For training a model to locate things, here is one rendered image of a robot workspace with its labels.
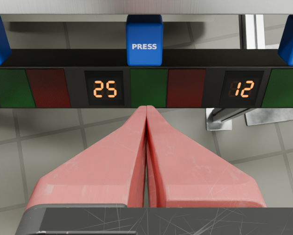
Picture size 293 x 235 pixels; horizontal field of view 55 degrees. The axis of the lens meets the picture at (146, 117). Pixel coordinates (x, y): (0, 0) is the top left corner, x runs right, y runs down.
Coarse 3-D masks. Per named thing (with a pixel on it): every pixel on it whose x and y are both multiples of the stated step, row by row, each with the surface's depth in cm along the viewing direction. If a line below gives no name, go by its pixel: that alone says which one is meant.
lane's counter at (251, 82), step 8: (232, 72) 22; (240, 72) 22; (248, 72) 22; (256, 72) 22; (224, 80) 22; (232, 80) 22; (240, 80) 22; (248, 80) 22; (256, 80) 22; (224, 88) 23; (232, 88) 23; (240, 88) 23; (248, 88) 23; (256, 88) 23; (224, 96) 23; (232, 96) 23; (240, 96) 23; (248, 96) 23; (256, 96) 23; (224, 104) 24; (232, 104) 24; (240, 104) 24; (248, 104) 24
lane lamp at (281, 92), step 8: (272, 72) 22; (280, 72) 22; (288, 72) 22; (272, 80) 22; (280, 80) 22; (288, 80) 22; (272, 88) 23; (280, 88) 23; (288, 88) 23; (264, 96) 23; (272, 96) 23; (280, 96) 23; (288, 96) 23; (264, 104) 24; (272, 104) 24; (280, 104) 24; (288, 104) 24
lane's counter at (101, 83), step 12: (84, 72) 22; (96, 72) 22; (108, 72) 22; (120, 72) 22; (96, 84) 23; (108, 84) 23; (120, 84) 23; (96, 96) 23; (108, 96) 23; (120, 96) 23
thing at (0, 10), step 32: (0, 0) 16; (32, 0) 16; (64, 0) 16; (96, 0) 16; (128, 0) 16; (160, 0) 16; (192, 0) 16; (224, 0) 16; (256, 0) 16; (288, 0) 16
